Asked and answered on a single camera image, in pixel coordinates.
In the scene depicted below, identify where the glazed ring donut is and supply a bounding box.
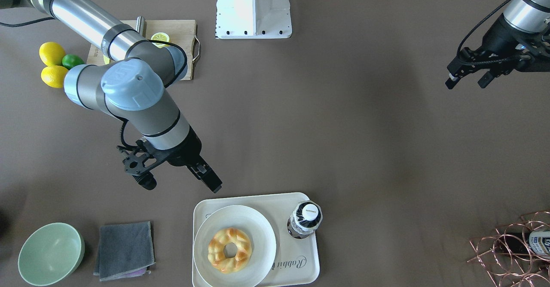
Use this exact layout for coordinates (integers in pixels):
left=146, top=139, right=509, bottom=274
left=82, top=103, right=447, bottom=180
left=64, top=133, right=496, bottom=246
left=208, top=228, right=253, bottom=275

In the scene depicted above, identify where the dark tea bottle on tray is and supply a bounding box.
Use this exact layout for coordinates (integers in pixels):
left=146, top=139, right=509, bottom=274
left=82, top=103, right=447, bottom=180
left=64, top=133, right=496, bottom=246
left=287, top=200, right=323, bottom=239

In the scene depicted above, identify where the grey folded cloth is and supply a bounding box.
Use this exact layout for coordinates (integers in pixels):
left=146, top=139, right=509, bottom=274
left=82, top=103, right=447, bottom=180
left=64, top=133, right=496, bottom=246
left=94, top=221, right=156, bottom=282

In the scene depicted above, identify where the lower yellow lemon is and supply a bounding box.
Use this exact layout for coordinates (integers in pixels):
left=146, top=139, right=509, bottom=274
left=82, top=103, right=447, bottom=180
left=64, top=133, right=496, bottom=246
left=41, top=65, right=69, bottom=89

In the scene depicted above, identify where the steel muddler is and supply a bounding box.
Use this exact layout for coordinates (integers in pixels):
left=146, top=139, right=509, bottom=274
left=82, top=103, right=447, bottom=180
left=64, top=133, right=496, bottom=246
left=135, top=15, right=146, bottom=37

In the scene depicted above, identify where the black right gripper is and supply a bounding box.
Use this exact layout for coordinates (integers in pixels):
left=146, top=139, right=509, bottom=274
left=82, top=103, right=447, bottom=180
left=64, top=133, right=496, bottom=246
left=117, top=128, right=222, bottom=193

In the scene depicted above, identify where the upper yellow lemon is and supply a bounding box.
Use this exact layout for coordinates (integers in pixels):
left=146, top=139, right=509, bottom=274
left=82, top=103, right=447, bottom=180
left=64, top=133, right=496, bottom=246
left=39, top=42, right=66, bottom=66

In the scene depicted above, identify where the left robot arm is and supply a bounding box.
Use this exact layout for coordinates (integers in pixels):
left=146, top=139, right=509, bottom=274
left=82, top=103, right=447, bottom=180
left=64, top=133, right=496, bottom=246
left=446, top=0, right=550, bottom=89

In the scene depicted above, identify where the half lemon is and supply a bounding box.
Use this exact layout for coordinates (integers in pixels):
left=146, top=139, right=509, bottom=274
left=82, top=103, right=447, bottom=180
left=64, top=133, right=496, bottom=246
left=149, top=32, right=171, bottom=48

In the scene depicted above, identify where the white round plate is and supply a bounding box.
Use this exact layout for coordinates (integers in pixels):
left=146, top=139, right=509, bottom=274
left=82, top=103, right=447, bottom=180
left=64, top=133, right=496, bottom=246
left=194, top=205, right=277, bottom=287

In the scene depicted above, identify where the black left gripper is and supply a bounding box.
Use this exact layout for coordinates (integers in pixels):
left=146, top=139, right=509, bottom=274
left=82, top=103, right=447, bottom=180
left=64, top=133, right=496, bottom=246
left=445, top=15, right=549, bottom=90

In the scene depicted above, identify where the wooden cutting board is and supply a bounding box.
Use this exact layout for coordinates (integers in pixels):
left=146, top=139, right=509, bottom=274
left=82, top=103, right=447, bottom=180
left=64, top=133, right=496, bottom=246
left=86, top=19, right=202, bottom=81

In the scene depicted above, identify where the green lime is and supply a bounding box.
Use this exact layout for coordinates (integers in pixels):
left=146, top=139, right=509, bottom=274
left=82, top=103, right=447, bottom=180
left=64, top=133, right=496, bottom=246
left=61, top=54, right=85, bottom=70

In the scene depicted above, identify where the yellow lemon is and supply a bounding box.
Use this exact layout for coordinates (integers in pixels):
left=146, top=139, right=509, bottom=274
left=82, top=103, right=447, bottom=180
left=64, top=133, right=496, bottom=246
left=39, top=42, right=66, bottom=66
left=41, top=65, right=69, bottom=89

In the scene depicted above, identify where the tea bottle in rack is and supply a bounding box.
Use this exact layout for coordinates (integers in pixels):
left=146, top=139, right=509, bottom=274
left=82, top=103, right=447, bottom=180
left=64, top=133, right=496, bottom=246
left=499, top=229, right=550, bottom=261

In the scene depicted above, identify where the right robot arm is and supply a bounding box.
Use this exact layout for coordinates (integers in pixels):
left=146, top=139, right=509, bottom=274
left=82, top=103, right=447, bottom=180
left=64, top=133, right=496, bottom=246
left=1, top=0, right=222, bottom=192

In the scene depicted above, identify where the cream rabbit tray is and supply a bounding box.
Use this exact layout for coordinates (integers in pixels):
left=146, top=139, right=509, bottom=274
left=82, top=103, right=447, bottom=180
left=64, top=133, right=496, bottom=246
left=192, top=192, right=320, bottom=287

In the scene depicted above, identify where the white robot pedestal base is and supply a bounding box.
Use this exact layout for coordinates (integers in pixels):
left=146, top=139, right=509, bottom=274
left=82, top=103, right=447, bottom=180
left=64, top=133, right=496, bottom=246
left=215, top=0, right=293, bottom=39

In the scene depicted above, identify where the copper wire bottle rack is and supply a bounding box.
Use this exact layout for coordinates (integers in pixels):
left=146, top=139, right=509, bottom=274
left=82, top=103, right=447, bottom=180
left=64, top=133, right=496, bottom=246
left=467, top=209, right=550, bottom=287

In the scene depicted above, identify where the green bowl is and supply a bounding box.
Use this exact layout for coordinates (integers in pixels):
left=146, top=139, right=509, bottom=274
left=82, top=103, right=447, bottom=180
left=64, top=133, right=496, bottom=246
left=18, top=222, right=85, bottom=287

